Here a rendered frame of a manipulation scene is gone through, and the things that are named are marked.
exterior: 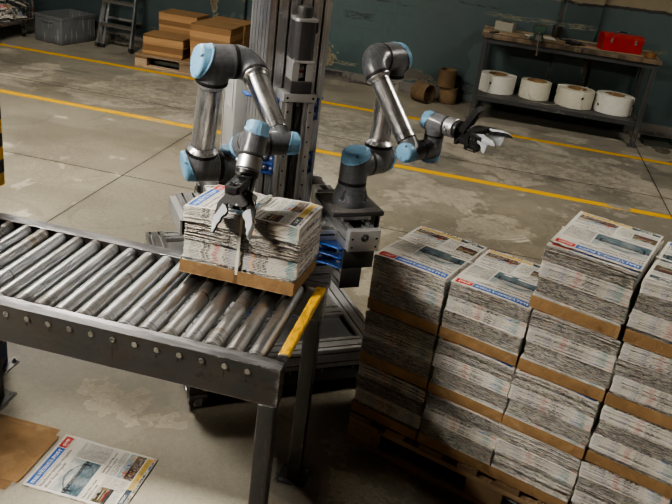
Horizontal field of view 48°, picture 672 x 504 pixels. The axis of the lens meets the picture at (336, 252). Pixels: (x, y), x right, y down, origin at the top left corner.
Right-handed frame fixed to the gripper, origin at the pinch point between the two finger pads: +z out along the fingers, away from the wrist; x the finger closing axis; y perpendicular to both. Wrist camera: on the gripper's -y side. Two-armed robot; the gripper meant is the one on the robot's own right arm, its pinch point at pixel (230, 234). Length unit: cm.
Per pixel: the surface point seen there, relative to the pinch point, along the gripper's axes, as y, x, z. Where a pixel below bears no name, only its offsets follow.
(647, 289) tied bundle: 17, -122, -11
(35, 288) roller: -6, 52, 28
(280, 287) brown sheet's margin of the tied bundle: 12.9, -15.5, 11.6
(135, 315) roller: -7.1, 19.5, 28.9
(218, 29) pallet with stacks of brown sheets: 536, 231, -263
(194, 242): 10.3, 13.7, 3.7
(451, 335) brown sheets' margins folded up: 52, -70, 14
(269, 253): 8.8, -10.7, 2.3
